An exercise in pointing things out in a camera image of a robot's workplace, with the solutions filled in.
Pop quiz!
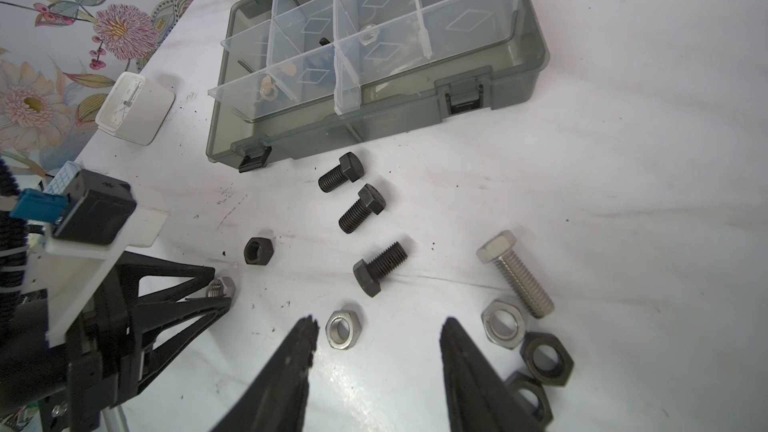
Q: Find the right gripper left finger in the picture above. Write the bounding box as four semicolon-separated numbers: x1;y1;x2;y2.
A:
213;315;319;431

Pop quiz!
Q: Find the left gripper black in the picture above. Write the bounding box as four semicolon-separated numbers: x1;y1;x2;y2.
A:
62;250;234;432

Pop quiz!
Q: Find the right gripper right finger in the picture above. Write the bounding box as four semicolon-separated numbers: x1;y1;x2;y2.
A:
439;317;542;431

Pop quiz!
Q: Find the large silver hex nut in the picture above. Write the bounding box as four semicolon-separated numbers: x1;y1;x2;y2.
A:
325;310;362;350

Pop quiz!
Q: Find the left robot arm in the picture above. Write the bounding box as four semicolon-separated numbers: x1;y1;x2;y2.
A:
1;166;235;431

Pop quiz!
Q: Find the black nut group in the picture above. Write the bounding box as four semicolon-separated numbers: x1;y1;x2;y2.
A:
505;372;554;429
520;332;575;387

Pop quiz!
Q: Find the silver nut right group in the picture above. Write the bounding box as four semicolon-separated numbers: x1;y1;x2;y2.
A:
481;300;527;350

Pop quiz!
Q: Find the black hex nut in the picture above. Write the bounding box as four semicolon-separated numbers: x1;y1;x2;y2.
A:
243;237;274;266

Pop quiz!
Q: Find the silver hex bolt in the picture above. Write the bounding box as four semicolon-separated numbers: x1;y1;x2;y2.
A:
476;230;555;319

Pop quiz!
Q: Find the black hex bolt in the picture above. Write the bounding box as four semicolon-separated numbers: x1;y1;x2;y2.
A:
318;152;365;193
338;184;386;234
353;242;408;297

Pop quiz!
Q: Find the white square clock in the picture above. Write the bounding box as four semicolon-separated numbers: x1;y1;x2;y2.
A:
95;72;175;146

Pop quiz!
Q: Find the grey plastic organizer box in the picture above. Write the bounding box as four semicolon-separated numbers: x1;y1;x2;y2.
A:
206;0;549;172

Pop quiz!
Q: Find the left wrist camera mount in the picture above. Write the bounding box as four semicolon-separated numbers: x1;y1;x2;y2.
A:
1;169;169;347

